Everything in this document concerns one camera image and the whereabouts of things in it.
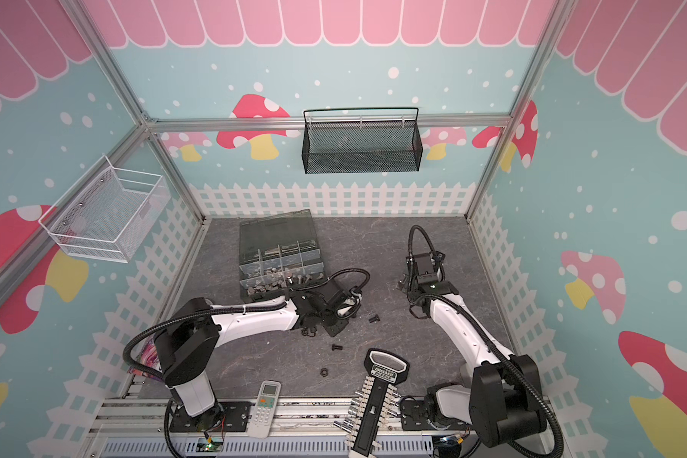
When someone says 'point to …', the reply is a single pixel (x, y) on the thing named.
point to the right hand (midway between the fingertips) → (416, 283)
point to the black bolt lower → (339, 347)
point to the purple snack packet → (143, 351)
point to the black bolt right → (374, 319)
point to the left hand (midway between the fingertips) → (340, 322)
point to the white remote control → (265, 408)
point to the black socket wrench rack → (374, 402)
